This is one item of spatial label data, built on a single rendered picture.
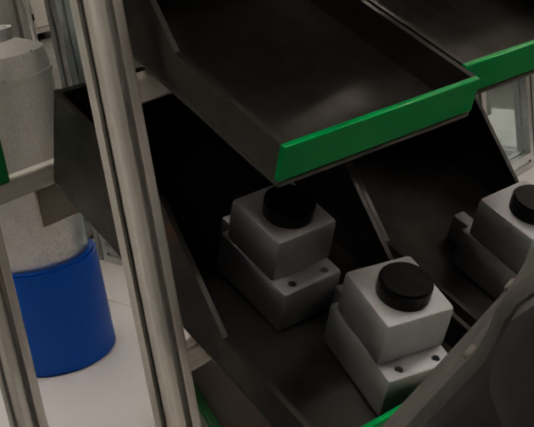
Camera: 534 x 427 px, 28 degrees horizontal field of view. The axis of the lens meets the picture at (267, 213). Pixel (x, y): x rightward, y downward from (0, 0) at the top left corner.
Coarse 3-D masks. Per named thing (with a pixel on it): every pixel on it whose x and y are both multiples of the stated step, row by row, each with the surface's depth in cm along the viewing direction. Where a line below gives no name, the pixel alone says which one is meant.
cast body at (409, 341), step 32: (352, 288) 58; (384, 288) 56; (416, 288) 56; (352, 320) 58; (384, 320) 55; (416, 320) 56; (448, 320) 57; (352, 352) 59; (384, 352) 56; (416, 352) 58; (384, 384) 57; (416, 384) 58
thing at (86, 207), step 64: (64, 128) 66; (192, 128) 76; (64, 192) 70; (192, 192) 71; (320, 192) 69; (192, 256) 66; (384, 256) 65; (192, 320) 61; (256, 320) 63; (320, 320) 63; (256, 384) 57; (320, 384) 60
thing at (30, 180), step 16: (144, 80) 56; (144, 96) 56; (160, 96) 57; (48, 160) 74; (16, 176) 71; (32, 176) 72; (48, 176) 73; (0, 192) 70; (16, 192) 71; (192, 352) 61; (192, 368) 61
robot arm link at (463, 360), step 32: (512, 288) 16; (480, 320) 20; (512, 320) 16; (448, 352) 21; (480, 352) 17; (512, 352) 16; (448, 384) 18; (480, 384) 17; (512, 384) 16; (416, 416) 18; (448, 416) 18; (480, 416) 17; (512, 416) 16
